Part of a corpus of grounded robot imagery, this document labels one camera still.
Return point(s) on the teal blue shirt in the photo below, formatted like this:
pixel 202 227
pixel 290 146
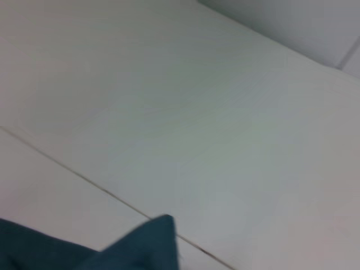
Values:
pixel 126 247

